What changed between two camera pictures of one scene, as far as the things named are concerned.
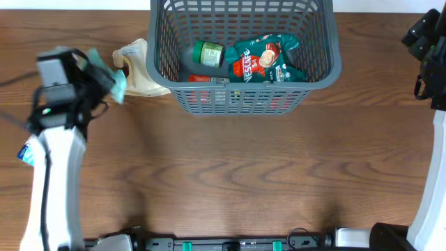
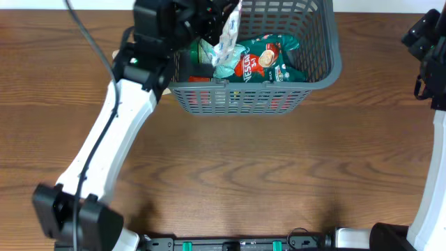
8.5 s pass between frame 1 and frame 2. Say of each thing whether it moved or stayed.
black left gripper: moved
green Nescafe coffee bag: stayed
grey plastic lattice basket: stayed
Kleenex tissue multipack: moved
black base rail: stayed
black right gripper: stayed
